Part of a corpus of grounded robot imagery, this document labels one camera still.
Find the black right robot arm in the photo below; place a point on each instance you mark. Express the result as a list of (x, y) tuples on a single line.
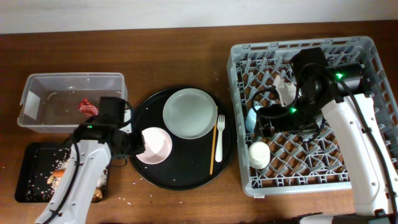
[(341, 96)]

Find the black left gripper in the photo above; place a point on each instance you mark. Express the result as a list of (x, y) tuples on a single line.
[(137, 147)]

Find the grey dishwasher rack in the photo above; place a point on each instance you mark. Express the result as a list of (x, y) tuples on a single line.
[(301, 165)]

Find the light blue cup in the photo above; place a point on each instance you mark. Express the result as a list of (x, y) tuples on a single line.
[(251, 121)]

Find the wooden chopstick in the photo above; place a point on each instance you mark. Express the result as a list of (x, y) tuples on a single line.
[(213, 147)]

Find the white plastic fork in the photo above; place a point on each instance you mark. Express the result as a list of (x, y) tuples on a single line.
[(219, 144)]

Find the red snack wrapper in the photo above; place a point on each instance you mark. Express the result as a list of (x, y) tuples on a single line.
[(87, 108)]

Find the round black serving tray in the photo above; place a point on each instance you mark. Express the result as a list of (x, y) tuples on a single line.
[(188, 165)]

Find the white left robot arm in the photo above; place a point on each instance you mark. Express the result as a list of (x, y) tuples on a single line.
[(89, 156)]

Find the pink bowl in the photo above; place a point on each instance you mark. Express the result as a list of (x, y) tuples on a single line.
[(157, 145)]

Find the grey round plate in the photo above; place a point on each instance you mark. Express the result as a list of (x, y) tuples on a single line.
[(190, 113)]

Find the clear plastic waste bin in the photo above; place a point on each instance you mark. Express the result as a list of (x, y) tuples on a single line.
[(51, 101)]

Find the black rectangular tray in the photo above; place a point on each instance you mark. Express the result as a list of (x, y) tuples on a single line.
[(27, 164)]

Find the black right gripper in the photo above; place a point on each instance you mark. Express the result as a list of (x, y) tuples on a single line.
[(280, 123)]

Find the rice and peanut shells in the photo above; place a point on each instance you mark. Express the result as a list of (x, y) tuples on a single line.
[(41, 183)]

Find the cream white cup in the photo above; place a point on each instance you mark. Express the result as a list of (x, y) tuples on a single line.
[(259, 155)]

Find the orange carrot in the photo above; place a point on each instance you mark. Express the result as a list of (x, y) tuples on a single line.
[(58, 173)]

